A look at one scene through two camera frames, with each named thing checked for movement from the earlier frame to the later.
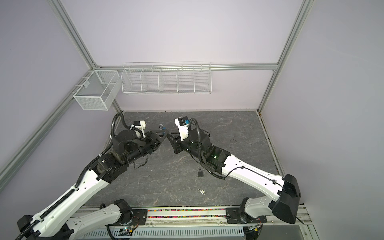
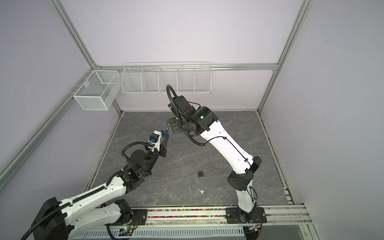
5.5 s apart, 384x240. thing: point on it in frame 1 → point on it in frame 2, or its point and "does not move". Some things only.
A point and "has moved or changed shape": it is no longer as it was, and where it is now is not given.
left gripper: [155, 139] → [163, 148]
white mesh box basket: [99, 90] does not move
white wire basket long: [170, 78] does not move
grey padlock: [200, 174] does not move
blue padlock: [161, 127] has moved or changed shape
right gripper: [179, 145] → [174, 126]
